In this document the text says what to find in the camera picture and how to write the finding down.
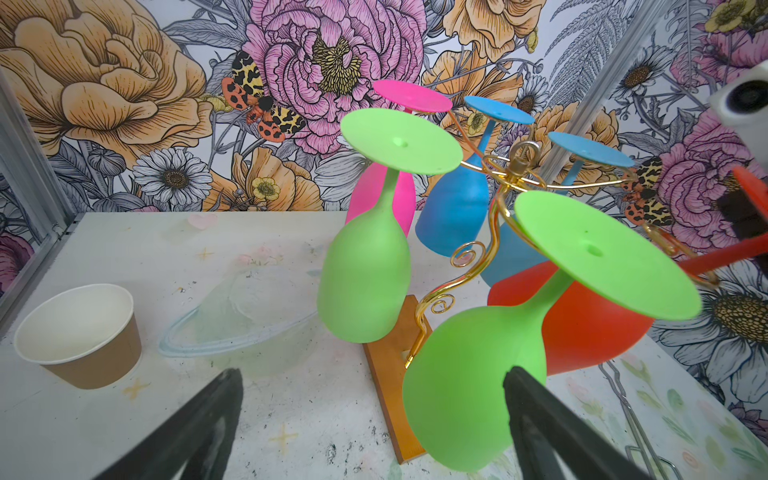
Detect red wine glass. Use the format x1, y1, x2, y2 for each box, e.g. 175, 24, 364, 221
487, 166, 768, 377

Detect brown paper cup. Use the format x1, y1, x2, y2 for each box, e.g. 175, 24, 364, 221
13, 283, 142, 390

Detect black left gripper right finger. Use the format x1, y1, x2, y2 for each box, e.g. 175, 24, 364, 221
503, 366, 648, 479

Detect blue wine glass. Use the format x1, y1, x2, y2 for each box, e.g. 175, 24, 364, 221
415, 96, 534, 257
481, 132, 633, 287

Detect gold wire glass rack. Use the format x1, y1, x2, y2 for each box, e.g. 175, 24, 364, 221
362, 113, 721, 464

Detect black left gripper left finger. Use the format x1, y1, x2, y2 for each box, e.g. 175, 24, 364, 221
97, 368, 244, 479

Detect metal tongs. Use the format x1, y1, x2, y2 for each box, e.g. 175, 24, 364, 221
598, 360, 683, 480

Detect green wine glass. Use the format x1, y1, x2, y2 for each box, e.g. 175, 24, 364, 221
317, 108, 463, 344
403, 191, 702, 472

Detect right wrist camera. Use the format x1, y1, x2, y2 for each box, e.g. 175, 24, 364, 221
708, 60, 768, 172

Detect floral table mat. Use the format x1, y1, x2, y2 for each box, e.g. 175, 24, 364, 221
383, 335, 768, 480

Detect pink wine glass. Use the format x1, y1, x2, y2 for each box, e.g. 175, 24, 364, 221
346, 80, 452, 236

